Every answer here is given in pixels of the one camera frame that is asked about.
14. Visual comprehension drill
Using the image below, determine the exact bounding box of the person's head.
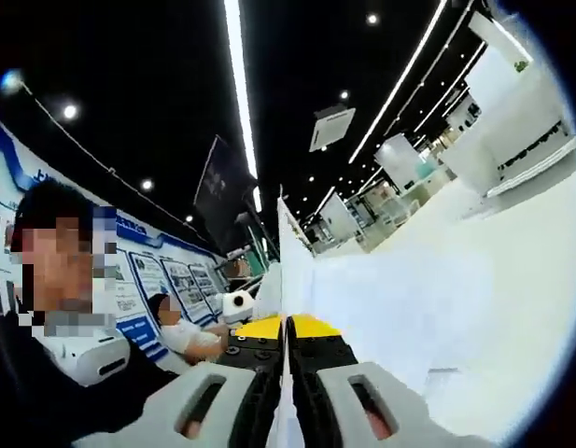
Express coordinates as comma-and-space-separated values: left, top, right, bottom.
10, 179, 100, 244

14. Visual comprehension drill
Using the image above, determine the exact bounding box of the white chest-worn device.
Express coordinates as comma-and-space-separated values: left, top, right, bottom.
44, 321, 133, 388

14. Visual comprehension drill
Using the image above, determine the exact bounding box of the large black monitor screen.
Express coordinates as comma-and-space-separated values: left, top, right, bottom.
193, 134, 259, 244

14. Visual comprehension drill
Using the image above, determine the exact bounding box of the person in dark shirt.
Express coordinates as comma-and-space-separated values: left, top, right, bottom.
0, 123, 226, 365

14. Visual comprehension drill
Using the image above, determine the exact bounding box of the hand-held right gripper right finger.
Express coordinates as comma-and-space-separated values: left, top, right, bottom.
286, 315, 494, 448

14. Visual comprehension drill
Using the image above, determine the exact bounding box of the ceiling air conditioner unit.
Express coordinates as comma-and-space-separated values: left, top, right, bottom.
308, 105, 357, 153

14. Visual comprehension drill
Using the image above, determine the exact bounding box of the white printer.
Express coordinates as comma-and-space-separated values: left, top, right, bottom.
439, 9, 576, 198

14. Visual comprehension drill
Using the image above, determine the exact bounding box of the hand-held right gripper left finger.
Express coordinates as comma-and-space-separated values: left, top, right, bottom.
72, 315, 287, 448

